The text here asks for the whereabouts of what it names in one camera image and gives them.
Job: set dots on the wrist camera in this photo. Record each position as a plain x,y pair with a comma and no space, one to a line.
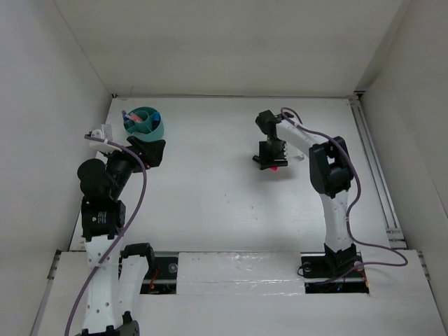
99,138
291,152

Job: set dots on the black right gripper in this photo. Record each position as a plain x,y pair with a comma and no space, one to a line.
268,160

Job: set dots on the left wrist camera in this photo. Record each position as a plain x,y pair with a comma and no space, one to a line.
99,138

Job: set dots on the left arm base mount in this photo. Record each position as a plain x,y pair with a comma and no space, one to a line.
162,278

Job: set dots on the blue cap black highlighter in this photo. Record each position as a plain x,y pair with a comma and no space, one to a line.
156,120

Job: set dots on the aluminium rail right side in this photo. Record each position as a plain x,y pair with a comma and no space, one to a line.
393,228

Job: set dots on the teal round desk organizer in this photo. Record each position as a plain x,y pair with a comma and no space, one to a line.
143,131

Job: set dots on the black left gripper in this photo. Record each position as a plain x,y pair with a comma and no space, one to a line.
150,151

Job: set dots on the red fineliner pen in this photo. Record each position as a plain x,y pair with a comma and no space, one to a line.
135,118

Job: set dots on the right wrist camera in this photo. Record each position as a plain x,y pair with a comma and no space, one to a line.
291,152

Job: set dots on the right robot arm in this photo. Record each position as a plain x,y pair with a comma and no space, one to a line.
330,176

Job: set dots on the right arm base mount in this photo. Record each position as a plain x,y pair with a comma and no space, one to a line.
320,278

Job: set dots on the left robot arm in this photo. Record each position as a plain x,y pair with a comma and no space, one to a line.
117,271

